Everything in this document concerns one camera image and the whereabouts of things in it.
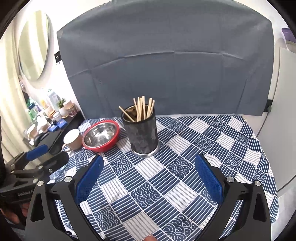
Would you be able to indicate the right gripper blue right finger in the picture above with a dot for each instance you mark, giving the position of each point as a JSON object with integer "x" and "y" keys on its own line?
{"x": 214, "y": 186}

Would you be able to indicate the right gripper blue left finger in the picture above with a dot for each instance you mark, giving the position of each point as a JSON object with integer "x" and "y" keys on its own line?
{"x": 86, "y": 177}

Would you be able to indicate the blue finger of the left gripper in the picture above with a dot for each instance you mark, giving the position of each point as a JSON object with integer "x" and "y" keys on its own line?
{"x": 36, "y": 153}
{"x": 53, "y": 164}

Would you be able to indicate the pale bamboo chopstick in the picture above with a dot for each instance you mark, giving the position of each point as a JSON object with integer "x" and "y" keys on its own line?
{"x": 149, "y": 107}
{"x": 126, "y": 114}
{"x": 135, "y": 104}

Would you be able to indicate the tan bamboo chopstick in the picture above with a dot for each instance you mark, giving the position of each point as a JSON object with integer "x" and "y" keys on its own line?
{"x": 143, "y": 108}
{"x": 138, "y": 108}
{"x": 151, "y": 108}

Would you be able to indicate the person's left hand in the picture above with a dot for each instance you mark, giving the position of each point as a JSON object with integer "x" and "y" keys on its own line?
{"x": 15, "y": 218}

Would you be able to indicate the person's right hand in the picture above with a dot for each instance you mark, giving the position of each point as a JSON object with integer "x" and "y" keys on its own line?
{"x": 150, "y": 238}

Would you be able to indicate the black computer mouse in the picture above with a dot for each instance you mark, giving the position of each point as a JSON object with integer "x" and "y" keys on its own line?
{"x": 37, "y": 139}

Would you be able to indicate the black side shelf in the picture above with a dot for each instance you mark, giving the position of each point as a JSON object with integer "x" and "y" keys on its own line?
{"x": 54, "y": 140}

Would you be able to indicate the blue box near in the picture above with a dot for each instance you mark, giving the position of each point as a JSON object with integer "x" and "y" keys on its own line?
{"x": 53, "y": 128}

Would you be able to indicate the blue box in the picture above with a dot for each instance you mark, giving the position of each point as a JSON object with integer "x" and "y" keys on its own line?
{"x": 62, "y": 123}
{"x": 53, "y": 128}

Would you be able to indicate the blue box far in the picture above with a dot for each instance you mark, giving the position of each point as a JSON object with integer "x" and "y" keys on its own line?
{"x": 62, "y": 123}

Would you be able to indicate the beige ceramic mug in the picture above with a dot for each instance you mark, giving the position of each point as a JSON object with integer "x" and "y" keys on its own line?
{"x": 72, "y": 140}

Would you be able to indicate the white small jar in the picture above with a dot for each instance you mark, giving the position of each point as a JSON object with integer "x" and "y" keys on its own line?
{"x": 57, "y": 116}

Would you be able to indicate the red rimmed steel bowl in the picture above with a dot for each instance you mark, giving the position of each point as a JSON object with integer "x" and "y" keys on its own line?
{"x": 101, "y": 136}

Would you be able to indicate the small potted cactus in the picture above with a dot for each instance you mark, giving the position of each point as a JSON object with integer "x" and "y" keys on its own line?
{"x": 62, "y": 110}

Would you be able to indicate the blue white patterned tablecloth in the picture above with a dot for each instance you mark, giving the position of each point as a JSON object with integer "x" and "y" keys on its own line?
{"x": 163, "y": 195}

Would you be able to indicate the pink glass jar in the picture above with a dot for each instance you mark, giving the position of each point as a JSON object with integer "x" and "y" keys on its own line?
{"x": 72, "y": 111}

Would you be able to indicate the white bottle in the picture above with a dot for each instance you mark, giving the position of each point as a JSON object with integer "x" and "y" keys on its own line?
{"x": 53, "y": 99}

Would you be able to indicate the white board right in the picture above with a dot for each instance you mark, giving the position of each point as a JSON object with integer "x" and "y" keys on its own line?
{"x": 277, "y": 136}

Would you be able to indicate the black cylindrical utensil holder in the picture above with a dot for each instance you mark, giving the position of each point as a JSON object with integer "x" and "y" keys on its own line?
{"x": 142, "y": 135}

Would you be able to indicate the grey fabric backdrop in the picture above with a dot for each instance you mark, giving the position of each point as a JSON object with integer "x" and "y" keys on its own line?
{"x": 191, "y": 57}

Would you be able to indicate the purple chair back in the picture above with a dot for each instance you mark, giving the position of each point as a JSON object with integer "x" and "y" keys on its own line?
{"x": 288, "y": 35}

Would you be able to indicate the black wall socket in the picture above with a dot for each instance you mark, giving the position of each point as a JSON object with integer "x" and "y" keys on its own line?
{"x": 58, "y": 57}

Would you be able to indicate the oval wall mirror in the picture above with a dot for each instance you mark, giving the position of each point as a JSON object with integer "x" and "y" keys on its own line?
{"x": 33, "y": 45}

